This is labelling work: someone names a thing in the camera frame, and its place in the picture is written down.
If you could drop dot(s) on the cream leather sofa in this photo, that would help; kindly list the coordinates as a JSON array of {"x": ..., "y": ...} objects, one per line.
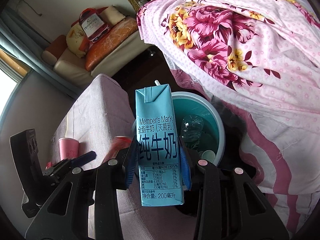
[{"x": 72, "y": 68}]

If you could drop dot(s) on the teal plastic trash bin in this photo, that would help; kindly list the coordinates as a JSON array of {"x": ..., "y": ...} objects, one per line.
[{"x": 213, "y": 135}]

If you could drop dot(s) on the cream cartoon pillow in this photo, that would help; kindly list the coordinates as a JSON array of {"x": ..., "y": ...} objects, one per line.
[{"x": 77, "y": 41}]

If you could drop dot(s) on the orange seat cushion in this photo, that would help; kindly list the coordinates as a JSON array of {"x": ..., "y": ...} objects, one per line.
[{"x": 108, "y": 43}]

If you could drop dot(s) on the red Hennessy gift bag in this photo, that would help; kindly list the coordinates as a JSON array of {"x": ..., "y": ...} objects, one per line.
[{"x": 93, "y": 25}]

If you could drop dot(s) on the pink floral quilt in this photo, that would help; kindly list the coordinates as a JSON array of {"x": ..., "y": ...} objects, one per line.
[{"x": 258, "y": 62}]

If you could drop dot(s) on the red pink snack wrapper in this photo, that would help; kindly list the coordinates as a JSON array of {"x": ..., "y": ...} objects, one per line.
[{"x": 49, "y": 165}]

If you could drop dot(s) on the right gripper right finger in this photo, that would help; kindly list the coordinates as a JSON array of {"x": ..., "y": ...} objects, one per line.
[{"x": 226, "y": 203}]

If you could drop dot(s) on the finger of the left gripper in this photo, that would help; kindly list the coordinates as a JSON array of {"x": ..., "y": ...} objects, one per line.
[{"x": 64, "y": 166}]

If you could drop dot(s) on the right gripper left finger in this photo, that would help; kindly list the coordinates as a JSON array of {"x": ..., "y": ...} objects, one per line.
[{"x": 65, "y": 214}]

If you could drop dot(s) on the clear plastic water bottle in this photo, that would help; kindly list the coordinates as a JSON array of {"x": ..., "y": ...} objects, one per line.
[{"x": 191, "y": 130}]

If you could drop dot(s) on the grey curtain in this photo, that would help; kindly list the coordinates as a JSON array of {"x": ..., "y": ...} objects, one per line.
[{"x": 21, "y": 41}]

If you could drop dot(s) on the beige small pillow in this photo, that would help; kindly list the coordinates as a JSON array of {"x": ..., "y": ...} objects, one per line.
[{"x": 112, "y": 16}]

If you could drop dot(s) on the white paper cup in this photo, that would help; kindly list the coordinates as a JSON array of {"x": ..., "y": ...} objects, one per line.
[{"x": 208, "y": 155}]

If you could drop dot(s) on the red cola can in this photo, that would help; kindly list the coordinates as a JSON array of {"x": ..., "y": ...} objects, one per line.
[{"x": 118, "y": 143}]

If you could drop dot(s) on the blue milk carton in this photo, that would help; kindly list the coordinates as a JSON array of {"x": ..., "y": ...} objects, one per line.
[{"x": 159, "y": 154}]

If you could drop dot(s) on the pink paper cup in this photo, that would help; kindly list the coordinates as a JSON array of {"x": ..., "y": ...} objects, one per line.
[{"x": 69, "y": 148}]

